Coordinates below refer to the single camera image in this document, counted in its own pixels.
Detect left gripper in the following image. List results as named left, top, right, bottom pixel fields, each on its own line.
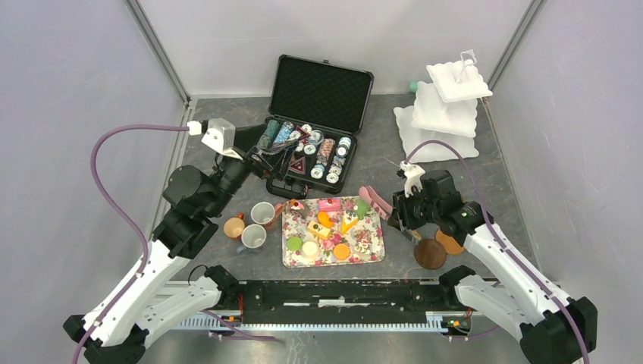
left=205, top=123, right=299, bottom=217

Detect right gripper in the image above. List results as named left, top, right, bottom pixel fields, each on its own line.
left=387, top=185, right=441, bottom=232

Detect pink-handled metal tongs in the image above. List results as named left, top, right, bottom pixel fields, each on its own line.
left=358, top=186, right=422, bottom=245

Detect green swirl roll cake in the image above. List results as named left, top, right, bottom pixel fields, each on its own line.
left=353, top=199, right=369, bottom=219

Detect sprinkled strawberry cake slice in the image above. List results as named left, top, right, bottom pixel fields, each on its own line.
left=354, top=233, right=372, bottom=255

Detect pink strawberry cake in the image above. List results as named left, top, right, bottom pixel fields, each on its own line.
left=318, top=198, right=342, bottom=212

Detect yellow kiwi cake slice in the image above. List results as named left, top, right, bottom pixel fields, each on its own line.
left=341, top=210, right=359, bottom=234

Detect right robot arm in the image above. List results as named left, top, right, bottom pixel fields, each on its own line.
left=393, top=164, right=598, bottom=363

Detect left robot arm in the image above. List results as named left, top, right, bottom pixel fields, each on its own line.
left=64, top=118, right=298, bottom=363

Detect red triangle dealer button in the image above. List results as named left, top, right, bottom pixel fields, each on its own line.
left=288, top=156, right=307, bottom=175

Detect light orange wooden coaster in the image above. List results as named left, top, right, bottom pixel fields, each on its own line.
left=435, top=230, right=465, bottom=256

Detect dark brown wooden coaster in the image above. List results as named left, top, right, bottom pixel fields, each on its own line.
left=413, top=238, right=447, bottom=270

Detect pink mug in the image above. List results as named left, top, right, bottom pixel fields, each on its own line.
left=250, top=202, right=284, bottom=231

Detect chocolate cake slice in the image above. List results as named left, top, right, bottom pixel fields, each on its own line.
left=287, top=199, right=309, bottom=219

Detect black poker chip case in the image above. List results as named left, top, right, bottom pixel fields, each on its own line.
left=265, top=55, right=375, bottom=199

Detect orange mug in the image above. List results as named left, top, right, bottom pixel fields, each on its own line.
left=223, top=213, right=246, bottom=240

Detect grey white mug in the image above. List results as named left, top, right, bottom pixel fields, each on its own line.
left=236, top=224, right=267, bottom=254

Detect orange pastry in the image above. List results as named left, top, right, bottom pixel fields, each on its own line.
left=317, top=211, right=334, bottom=229

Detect white three-tier cake stand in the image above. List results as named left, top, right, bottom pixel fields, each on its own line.
left=393, top=49, right=493, bottom=164

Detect yellow cake with green fruit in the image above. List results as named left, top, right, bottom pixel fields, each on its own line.
left=307, top=221, right=331, bottom=240

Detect green round macaron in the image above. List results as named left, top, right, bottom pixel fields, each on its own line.
left=286, top=236, right=303, bottom=252

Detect floral serving tray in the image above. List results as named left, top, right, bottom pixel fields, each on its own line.
left=282, top=196, right=386, bottom=268

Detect yellow round biscuit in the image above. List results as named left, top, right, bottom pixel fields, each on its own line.
left=333, top=243, right=351, bottom=261

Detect cream round pudding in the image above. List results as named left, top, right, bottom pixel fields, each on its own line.
left=300, top=240, right=320, bottom=259

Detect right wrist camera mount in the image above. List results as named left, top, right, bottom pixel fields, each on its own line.
left=400, top=161, right=425, bottom=198

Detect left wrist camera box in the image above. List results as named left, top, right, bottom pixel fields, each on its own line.
left=201, top=118, right=243, bottom=160

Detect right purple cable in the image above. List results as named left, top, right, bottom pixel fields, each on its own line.
left=404, top=140, right=591, bottom=364

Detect purple cable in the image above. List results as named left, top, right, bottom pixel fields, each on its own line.
left=404, top=140, right=591, bottom=364
left=70, top=120, right=203, bottom=364

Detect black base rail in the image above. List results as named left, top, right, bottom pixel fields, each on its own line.
left=214, top=265, right=475, bottom=325

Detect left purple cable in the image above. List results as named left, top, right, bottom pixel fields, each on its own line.
left=70, top=120, right=203, bottom=364

